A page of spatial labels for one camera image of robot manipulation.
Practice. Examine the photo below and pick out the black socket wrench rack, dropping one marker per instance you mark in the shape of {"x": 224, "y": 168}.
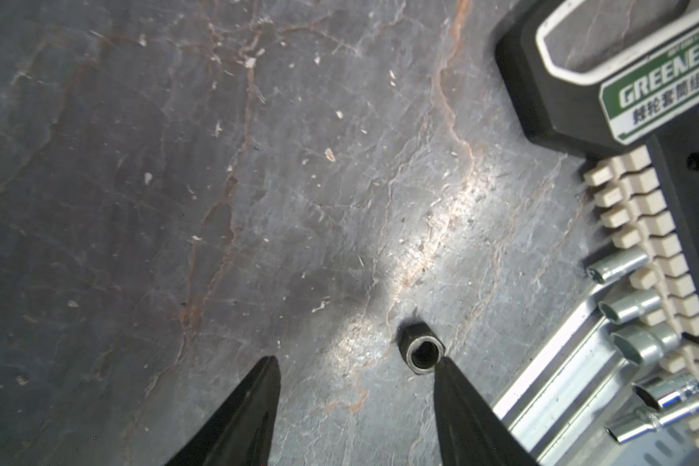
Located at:
{"x": 637, "y": 115}

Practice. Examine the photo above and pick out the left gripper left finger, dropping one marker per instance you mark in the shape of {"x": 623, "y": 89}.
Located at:
{"x": 241, "y": 429}

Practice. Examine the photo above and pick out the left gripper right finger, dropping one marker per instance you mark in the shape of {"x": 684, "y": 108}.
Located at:
{"x": 469, "y": 432}

